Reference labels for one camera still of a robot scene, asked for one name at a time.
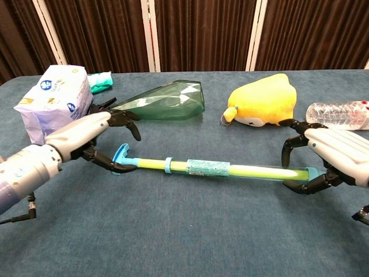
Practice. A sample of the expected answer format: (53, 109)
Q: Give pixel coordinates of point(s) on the green plastic spray bottle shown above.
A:
(167, 102)

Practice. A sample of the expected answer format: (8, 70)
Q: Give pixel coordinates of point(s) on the clear plastic water bottle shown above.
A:
(337, 114)

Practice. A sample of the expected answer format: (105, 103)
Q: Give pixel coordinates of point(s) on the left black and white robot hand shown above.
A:
(78, 131)

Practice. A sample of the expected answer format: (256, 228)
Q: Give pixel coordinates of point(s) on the white frame post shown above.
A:
(50, 31)
(256, 34)
(150, 34)

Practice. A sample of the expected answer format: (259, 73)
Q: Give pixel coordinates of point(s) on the dark brown curtain panel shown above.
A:
(204, 34)
(317, 34)
(101, 34)
(14, 37)

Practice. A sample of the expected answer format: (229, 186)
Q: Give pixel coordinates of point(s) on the left lavender robot arm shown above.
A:
(23, 176)

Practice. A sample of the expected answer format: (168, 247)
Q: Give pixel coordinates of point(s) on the blue felt table mat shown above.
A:
(184, 225)

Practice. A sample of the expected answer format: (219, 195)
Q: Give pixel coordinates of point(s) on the purple white tissue pack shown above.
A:
(54, 98)

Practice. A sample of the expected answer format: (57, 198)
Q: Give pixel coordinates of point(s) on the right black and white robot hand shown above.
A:
(337, 150)

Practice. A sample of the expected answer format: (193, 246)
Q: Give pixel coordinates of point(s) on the yellow plush toy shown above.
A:
(265, 101)

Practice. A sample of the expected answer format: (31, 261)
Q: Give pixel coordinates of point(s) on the green white wipes pack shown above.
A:
(99, 82)

